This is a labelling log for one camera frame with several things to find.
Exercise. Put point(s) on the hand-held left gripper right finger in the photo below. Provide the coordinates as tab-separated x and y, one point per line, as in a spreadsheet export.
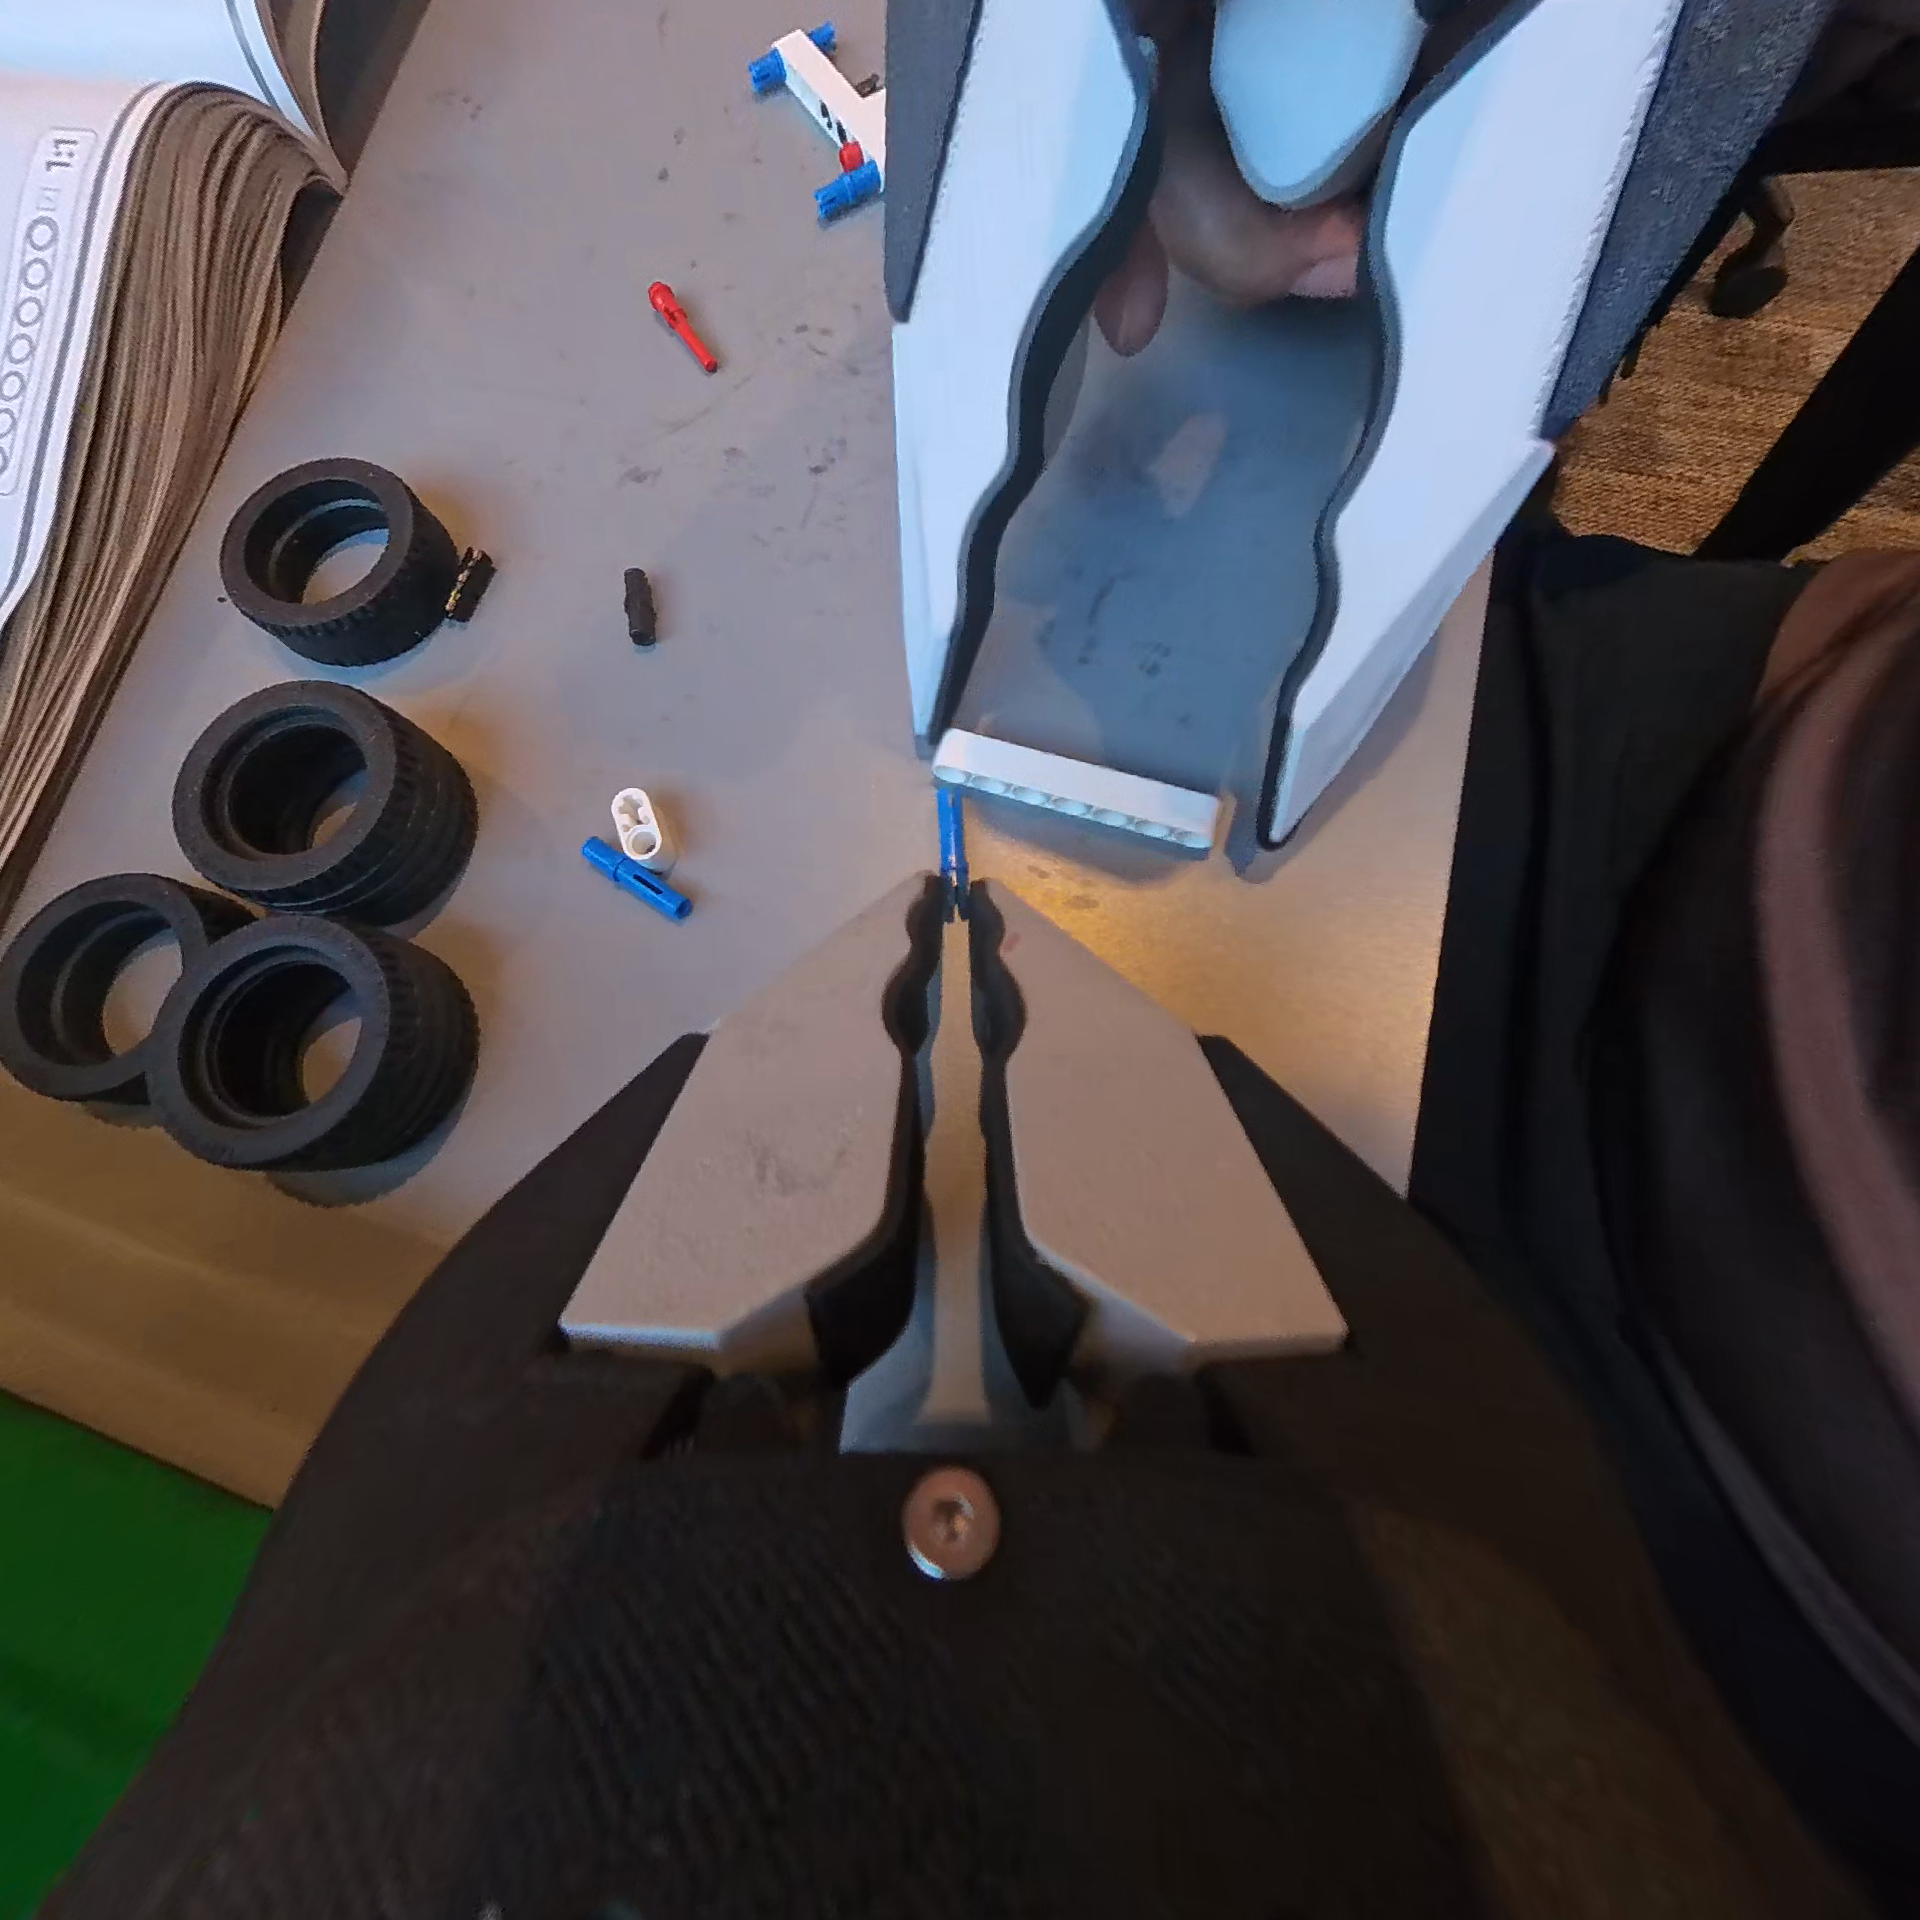
1155	1185

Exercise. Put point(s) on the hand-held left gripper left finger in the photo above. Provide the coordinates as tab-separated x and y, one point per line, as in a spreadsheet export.
751	1170

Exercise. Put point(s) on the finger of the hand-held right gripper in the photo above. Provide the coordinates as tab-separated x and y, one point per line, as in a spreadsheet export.
1003	224
1455	376

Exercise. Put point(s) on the blue plastic connector pin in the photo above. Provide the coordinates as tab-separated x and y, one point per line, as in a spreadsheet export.
608	857
948	839

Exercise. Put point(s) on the white holed brick beam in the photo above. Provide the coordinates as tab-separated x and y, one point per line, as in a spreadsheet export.
1049	786

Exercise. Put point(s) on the black plastic connector pin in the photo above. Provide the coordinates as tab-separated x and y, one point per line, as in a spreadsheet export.
470	582
640	604

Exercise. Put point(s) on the grey desk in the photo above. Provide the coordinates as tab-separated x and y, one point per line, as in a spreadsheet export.
495	450

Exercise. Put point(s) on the person's right hand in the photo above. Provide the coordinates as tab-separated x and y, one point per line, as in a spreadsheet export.
1200	240

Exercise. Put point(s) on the black chair base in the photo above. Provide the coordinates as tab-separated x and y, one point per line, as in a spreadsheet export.
1830	390

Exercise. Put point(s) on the white beam assembly with pins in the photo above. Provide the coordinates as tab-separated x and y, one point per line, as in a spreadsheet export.
819	84

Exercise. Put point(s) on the red plastic axle pin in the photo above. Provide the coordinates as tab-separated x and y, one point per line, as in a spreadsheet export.
682	324

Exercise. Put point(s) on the white small connector piece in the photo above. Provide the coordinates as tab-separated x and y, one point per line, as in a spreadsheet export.
644	826

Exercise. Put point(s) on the black rubber toy tyre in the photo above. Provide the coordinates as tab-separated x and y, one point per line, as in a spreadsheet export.
388	1079
376	599
44	1036
404	839

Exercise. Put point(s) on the person's torso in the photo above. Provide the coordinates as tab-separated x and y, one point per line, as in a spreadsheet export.
1694	975

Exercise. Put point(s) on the green plastic bin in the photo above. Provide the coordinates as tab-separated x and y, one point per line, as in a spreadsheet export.
89	1652

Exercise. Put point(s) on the open instruction booklet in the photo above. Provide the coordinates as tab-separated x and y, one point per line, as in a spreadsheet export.
136	376

